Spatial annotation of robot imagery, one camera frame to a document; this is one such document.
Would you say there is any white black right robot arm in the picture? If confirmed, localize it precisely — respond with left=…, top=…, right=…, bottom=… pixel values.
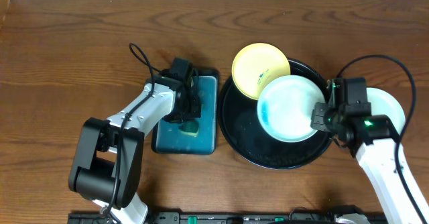
left=311, top=100, right=428, bottom=223

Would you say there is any pale green plate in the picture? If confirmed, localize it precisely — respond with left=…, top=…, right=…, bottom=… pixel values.
left=367, top=87, right=406, bottom=133

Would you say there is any yellow plate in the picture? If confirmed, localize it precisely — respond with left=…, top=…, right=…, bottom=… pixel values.
left=232, top=43, right=291, bottom=100

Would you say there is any light blue plate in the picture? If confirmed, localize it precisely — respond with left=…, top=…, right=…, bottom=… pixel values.
left=257, top=75, right=325, bottom=143

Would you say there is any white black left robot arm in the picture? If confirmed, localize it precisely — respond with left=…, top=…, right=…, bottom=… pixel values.
left=68, top=76, right=200, bottom=223

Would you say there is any teal rectangular water tray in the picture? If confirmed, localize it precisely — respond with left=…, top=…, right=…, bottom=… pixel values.
left=151, top=68, right=219, bottom=155

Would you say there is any black round tray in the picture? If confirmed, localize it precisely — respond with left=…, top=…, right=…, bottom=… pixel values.
left=217, top=59, right=332, bottom=169

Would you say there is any green and yellow sponge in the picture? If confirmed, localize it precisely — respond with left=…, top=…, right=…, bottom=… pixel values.
left=178, top=120, right=199, bottom=137

